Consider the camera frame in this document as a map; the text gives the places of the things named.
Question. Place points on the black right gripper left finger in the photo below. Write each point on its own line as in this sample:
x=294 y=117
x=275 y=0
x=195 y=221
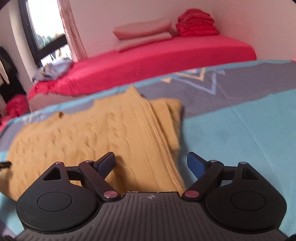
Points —
x=104 y=165

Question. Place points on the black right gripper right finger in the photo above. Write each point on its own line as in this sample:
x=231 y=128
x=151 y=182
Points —
x=197 y=165

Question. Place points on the yellow cable knit sweater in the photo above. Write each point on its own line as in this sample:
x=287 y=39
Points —
x=143 y=134

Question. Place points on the crumpled blue grey clothes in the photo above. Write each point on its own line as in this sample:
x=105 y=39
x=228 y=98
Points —
x=52 y=71

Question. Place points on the hanging clothes pile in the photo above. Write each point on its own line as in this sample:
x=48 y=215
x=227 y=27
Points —
x=9 y=76

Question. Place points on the blue grey striped bedsheet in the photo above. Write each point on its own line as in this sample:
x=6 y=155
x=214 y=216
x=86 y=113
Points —
x=238 y=117

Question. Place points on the red cloth on floor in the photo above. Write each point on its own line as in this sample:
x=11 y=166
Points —
x=16 y=107

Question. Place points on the red bedsheet far bed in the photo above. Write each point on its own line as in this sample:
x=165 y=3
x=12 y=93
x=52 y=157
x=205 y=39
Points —
x=115 y=68

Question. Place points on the lower pink pillow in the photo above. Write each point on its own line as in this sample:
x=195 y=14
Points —
x=136 y=42

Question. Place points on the pink pillow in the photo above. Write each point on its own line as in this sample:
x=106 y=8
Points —
x=136 y=42
x=141 y=29

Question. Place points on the pink patterned curtain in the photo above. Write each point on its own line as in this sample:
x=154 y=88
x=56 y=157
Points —
x=72 y=34

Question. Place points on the upper pink pillow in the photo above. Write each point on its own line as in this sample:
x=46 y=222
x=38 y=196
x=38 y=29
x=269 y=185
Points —
x=141 y=29

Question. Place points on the folded red blanket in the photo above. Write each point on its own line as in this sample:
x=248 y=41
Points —
x=196 y=23

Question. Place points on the black framed window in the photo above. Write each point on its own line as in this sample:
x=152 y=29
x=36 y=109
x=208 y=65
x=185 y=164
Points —
x=44 y=31

